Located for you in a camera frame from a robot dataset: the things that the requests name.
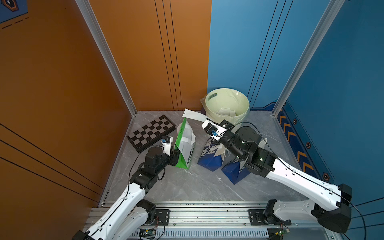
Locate green white paper bag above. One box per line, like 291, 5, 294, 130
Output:
175, 118, 196, 169

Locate blue white bag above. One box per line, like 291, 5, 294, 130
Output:
198, 138, 226, 172
222, 159, 250, 185

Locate white receipt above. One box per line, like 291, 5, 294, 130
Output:
183, 109, 212, 123

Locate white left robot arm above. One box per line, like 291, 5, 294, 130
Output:
72, 146, 180, 240

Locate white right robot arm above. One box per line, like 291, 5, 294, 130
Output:
205, 121, 352, 234

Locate white paper scraps in bin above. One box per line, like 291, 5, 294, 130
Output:
216, 108, 238, 118

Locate pale green trash bin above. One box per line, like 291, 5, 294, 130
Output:
201, 88, 250, 124

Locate black white chessboard box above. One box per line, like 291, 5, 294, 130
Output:
127, 115, 176, 153

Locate green circuit board left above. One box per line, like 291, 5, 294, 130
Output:
138, 229, 157, 240

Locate green circuit board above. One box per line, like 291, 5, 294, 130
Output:
275, 229, 291, 240
138, 229, 157, 240

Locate green circuit board right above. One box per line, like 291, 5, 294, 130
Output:
275, 229, 291, 240

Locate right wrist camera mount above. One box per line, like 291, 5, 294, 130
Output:
202, 119, 227, 141

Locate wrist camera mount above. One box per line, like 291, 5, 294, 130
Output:
202, 119, 227, 141
161, 136, 173, 156

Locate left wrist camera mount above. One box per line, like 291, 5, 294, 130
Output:
161, 136, 173, 156

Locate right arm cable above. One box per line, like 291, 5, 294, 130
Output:
215, 121, 368, 240

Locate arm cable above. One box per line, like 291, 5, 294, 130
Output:
215, 121, 368, 240
86, 140, 169, 238

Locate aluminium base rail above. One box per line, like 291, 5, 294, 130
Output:
79, 200, 343, 240

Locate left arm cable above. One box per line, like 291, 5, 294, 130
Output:
86, 140, 169, 238

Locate aluminium corner post right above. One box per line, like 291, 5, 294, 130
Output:
272, 0, 345, 118

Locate aluminium corner post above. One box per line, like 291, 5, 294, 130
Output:
272, 0, 345, 118
75, 0, 138, 117

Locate aluminium corner post left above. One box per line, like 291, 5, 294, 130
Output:
75, 0, 138, 117

